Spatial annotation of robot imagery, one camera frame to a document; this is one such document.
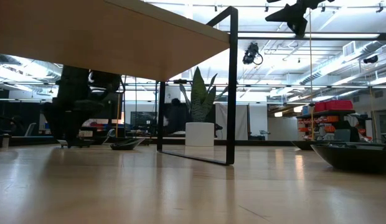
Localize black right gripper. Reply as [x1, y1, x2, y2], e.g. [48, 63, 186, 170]
[265, 0, 336, 39]

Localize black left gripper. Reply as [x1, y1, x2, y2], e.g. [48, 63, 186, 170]
[43, 98, 105, 148]

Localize black leaf-shaped mini plate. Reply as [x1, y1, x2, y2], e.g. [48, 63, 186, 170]
[291, 139, 331, 151]
[310, 141, 386, 174]

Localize black partition panel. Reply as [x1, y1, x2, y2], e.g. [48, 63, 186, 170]
[163, 102, 216, 138]
[0, 100, 42, 134]

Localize yellow pole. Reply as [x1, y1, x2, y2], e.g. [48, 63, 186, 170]
[116, 74, 123, 139]

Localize wooden riser shelf black legs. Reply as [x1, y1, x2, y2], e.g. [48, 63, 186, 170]
[0, 0, 239, 166]

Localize black ceiling-mounted device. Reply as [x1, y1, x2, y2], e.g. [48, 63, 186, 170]
[362, 54, 379, 65]

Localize person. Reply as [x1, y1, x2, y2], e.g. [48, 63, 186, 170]
[163, 98, 190, 135]

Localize white paper sign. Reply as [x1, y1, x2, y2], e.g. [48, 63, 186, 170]
[164, 85, 182, 103]

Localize red storage bin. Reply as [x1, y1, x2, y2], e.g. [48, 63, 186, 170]
[313, 99, 354, 113]

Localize white curtain screen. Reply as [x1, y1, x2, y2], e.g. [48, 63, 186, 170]
[215, 103, 268, 141]

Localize storage rack with orange bins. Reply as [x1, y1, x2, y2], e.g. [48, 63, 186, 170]
[296, 108, 373, 143]

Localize snake plant in white pot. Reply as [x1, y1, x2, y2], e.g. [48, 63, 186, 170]
[179, 66, 228, 147]

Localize black aluminium table frame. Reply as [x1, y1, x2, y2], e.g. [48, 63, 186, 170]
[0, 135, 301, 147]

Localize black wall monitor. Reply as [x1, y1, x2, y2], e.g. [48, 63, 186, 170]
[87, 91, 124, 120]

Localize black hanging overhead camera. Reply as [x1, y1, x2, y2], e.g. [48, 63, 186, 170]
[242, 42, 264, 66]

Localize black overhead frame bar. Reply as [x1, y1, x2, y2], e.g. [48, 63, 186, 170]
[238, 30, 386, 40]

